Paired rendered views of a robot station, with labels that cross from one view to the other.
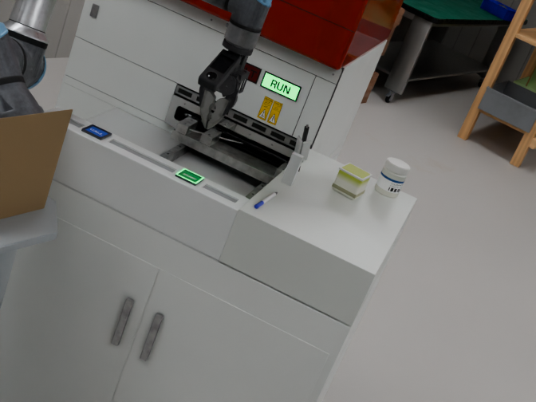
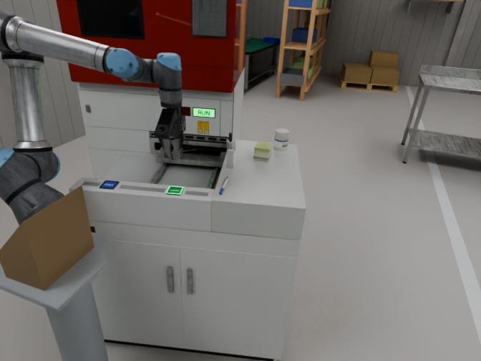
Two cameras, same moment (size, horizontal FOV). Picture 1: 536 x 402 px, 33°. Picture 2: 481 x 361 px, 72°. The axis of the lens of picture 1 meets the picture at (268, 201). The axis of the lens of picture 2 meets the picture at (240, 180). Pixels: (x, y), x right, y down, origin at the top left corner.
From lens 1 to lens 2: 0.92 m
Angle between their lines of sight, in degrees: 9
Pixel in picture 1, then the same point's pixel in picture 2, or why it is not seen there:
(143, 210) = (156, 219)
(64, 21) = not seen: hidden behind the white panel
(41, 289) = (119, 278)
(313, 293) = (272, 230)
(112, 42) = (105, 122)
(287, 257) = (250, 216)
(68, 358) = (149, 305)
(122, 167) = (132, 200)
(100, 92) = (111, 150)
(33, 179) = (76, 238)
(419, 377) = (311, 213)
